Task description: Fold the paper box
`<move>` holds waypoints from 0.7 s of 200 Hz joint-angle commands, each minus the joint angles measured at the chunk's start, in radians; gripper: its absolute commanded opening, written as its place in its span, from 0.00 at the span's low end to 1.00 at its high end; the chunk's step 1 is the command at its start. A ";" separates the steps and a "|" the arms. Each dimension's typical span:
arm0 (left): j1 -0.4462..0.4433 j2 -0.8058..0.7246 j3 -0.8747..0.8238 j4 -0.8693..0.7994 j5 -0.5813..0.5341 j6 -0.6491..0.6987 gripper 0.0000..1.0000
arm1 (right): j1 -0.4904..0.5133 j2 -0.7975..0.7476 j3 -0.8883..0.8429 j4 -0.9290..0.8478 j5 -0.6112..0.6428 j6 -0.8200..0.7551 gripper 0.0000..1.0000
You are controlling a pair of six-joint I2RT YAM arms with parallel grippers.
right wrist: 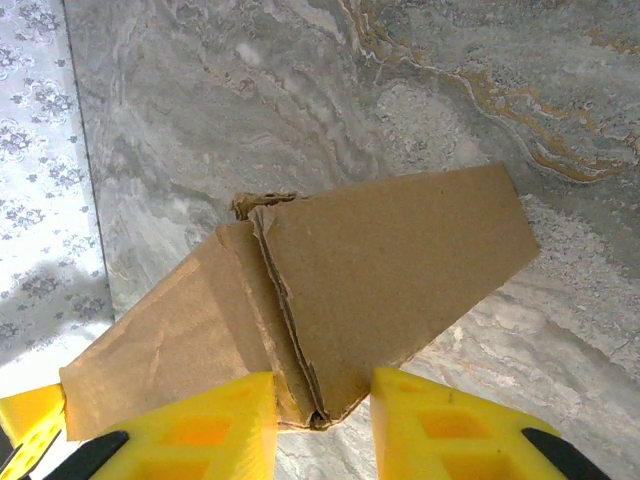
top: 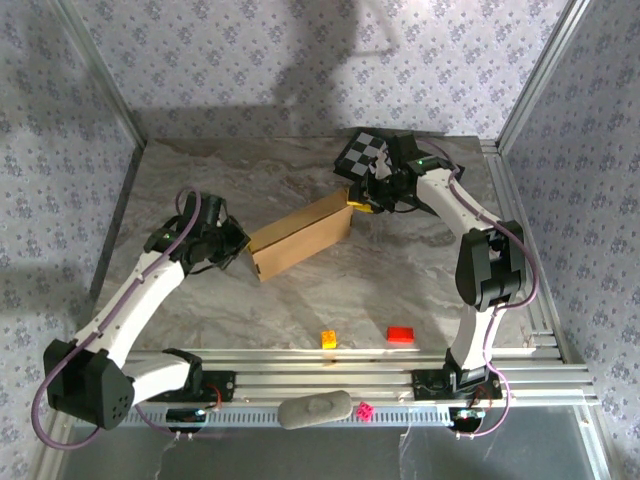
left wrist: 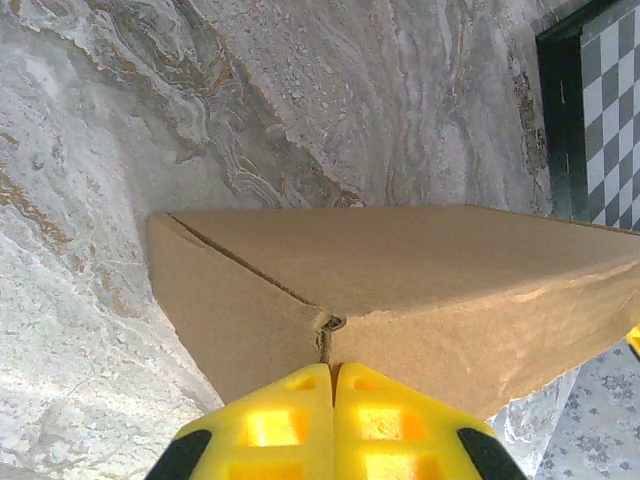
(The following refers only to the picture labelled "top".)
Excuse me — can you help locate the brown cardboard box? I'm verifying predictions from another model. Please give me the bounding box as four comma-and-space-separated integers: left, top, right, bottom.
244, 187, 355, 284

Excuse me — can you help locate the black white checkerboard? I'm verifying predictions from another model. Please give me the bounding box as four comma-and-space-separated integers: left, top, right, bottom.
333, 127, 401, 184

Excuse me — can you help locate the left small circuit board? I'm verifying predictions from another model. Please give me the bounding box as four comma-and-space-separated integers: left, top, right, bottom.
166, 407, 208, 434

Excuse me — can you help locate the small circuit board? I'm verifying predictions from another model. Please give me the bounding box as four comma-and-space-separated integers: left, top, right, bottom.
166, 407, 208, 434
448, 405, 487, 432

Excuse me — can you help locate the grey oval stone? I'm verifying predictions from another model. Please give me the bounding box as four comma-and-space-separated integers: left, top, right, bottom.
277, 390, 352, 430

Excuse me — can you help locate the grey metal panel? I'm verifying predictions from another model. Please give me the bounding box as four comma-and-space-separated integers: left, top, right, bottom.
59, 427, 601, 480

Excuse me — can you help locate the right small circuit board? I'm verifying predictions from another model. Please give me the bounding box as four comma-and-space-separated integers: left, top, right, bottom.
448, 405, 487, 432

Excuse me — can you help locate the aluminium side rail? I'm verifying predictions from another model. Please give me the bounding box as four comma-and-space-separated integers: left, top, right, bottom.
482, 139, 571, 364

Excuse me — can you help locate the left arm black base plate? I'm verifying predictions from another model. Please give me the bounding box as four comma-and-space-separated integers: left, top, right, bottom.
149, 369, 237, 404

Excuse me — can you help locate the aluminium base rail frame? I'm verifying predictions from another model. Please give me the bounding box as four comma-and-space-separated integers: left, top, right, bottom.
52, 347, 601, 407

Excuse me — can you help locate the grey slotted cable duct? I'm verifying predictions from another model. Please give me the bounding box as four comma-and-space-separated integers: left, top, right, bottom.
69, 405, 454, 430

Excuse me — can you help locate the right aluminium corner post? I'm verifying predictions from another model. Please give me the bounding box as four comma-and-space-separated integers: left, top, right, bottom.
494, 0, 594, 147

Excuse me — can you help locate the aluminium corner post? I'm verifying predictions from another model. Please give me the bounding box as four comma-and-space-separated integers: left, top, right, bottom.
494, 0, 594, 147
49, 0, 149, 146

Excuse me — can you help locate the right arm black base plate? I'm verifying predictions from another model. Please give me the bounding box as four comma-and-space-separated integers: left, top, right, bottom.
411, 368, 503, 401

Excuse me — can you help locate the left aluminium corner post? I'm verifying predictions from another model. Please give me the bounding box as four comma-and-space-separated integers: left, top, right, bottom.
49, 0, 149, 146

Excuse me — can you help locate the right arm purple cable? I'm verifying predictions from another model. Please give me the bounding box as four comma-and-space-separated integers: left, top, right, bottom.
417, 139, 539, 441

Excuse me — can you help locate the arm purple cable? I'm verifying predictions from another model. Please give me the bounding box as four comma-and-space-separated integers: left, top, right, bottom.
417, 139, 539, 441
32, 187, 221, 449

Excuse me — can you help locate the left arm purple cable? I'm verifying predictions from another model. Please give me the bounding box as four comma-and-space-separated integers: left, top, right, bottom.
32, 187, 221, 449

